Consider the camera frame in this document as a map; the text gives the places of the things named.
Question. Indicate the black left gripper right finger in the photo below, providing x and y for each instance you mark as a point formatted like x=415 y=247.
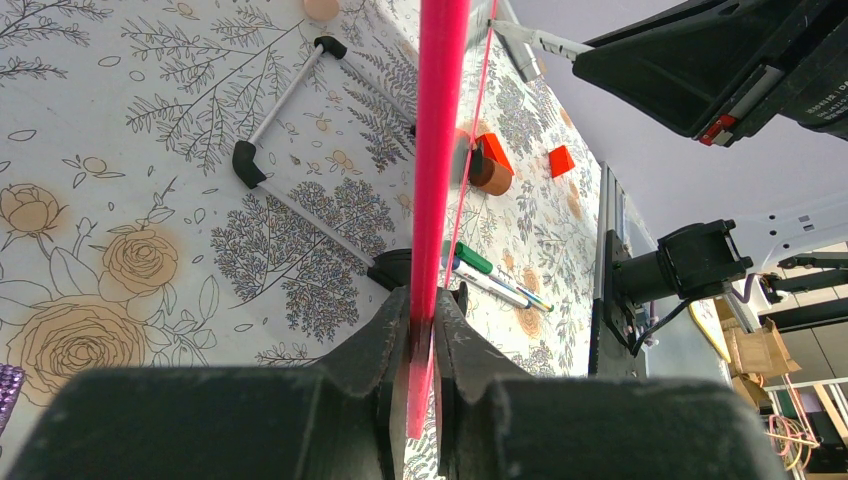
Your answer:
x=497 y=421

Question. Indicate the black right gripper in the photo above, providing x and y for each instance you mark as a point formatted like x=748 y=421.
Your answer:
x=720 y=71

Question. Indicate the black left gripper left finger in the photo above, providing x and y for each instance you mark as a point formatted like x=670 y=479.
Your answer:
x=341 y=417

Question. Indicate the white marker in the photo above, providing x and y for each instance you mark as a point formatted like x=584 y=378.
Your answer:
x=539 y=39

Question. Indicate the pink framed whiteboard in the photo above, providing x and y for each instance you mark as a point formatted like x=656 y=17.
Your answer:
x=454 y=41

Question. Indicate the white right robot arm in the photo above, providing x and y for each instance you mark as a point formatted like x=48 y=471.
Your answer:
x=815 y=217

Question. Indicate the black whiteboard left foot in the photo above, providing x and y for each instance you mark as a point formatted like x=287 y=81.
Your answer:
x=392 y=269

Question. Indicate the blue capped marker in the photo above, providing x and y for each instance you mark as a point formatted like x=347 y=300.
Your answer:
x=467 y=273

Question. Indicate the green capped marker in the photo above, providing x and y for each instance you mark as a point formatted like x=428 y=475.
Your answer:
x=497 y=273

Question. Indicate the red triangular block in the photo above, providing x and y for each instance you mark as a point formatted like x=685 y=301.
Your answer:
x=560 y=161

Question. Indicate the red rectangular block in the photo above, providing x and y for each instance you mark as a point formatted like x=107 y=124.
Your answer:
x=491 y=148

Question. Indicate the brown wooden cylinder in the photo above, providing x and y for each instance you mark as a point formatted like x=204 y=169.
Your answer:
x=496 y=180

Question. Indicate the floral table mat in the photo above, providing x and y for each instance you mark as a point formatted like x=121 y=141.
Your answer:
x=198 y=184

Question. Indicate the purple glitter cylinder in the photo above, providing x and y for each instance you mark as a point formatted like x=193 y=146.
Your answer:
x=12 y=379

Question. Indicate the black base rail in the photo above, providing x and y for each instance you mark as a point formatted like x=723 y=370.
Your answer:
x=612 y=331

